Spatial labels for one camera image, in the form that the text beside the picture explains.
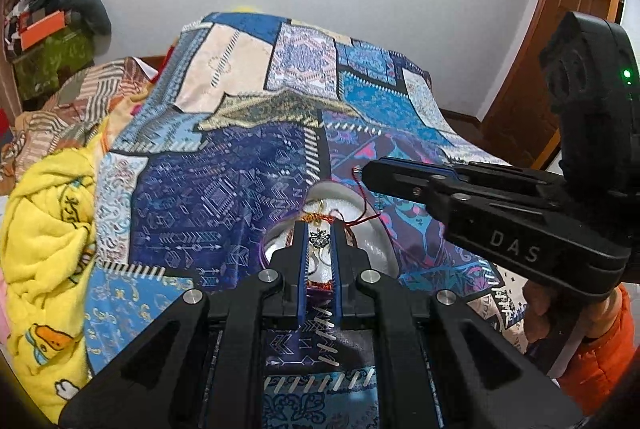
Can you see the orange box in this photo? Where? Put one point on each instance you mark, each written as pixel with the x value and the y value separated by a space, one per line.
pixel 42 29

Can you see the purple heart-shaped jewelry box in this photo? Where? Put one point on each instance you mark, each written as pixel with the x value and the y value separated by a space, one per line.
pixel 372 239

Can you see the person's right forearm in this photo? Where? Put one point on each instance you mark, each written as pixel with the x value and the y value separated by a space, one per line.
pixel 605 359

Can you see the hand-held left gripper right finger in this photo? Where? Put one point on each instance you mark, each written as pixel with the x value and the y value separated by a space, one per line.
pixel 339 269

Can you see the blue patchwork blanket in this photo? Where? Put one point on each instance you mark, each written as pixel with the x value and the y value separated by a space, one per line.
pixel 200 189

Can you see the green patterned box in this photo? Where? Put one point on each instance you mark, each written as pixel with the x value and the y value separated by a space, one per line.
pixel 50 64

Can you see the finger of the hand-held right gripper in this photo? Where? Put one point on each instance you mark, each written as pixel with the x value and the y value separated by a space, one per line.
pixel 395 181
pixel 500 179

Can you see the brown striped blanket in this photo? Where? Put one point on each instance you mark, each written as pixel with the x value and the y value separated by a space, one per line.
pixel 85 94

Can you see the yellow duck print towel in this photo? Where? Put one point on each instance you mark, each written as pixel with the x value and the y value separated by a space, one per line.
pixel 45 229

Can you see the brown wooden door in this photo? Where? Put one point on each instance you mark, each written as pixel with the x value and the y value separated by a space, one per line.
pixel 545 59

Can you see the brown striped curtain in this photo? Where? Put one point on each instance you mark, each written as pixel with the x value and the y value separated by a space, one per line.
pixel 10 74

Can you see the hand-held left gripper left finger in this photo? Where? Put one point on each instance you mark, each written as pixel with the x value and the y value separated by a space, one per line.
pixel 301 269

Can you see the person's right hand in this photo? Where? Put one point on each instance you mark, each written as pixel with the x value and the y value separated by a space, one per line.
pixel 537 309

